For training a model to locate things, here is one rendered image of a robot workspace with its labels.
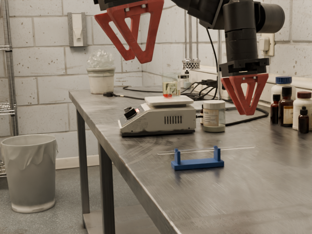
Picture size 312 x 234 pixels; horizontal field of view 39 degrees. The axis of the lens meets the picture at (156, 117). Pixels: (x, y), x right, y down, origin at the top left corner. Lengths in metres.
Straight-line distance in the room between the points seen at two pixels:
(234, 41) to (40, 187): 2.08
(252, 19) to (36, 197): 2.13
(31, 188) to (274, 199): 2.15
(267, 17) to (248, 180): 0.30
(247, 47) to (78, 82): 2.81
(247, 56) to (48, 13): 2.82
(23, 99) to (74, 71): 0.45
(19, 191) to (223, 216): 2.20
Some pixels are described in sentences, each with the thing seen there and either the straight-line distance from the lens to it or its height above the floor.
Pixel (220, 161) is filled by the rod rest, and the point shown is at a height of 0.76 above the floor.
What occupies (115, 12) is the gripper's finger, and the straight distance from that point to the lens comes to 0.52.
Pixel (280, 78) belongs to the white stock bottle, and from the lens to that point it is 1.34.
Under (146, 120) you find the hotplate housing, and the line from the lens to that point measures 1.14.
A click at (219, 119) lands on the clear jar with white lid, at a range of 1.17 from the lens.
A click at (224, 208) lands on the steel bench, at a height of 0.75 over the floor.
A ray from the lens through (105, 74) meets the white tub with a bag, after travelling 2.11.
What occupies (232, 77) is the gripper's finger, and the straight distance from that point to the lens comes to 0.79.
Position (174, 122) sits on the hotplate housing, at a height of 0.78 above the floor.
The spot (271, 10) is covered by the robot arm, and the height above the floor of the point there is 1.04.
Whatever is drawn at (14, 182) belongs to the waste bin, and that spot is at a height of 0.20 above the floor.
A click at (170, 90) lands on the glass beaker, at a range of 1.19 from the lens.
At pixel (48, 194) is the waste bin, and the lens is 2.79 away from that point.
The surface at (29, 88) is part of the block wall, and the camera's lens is 3.54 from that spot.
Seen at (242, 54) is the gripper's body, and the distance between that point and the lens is 0.81.
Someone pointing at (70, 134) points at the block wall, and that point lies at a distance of 3.60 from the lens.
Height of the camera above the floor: 0.99
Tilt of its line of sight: 10 degrees down
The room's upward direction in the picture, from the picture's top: 2 degrees counter-clockwise
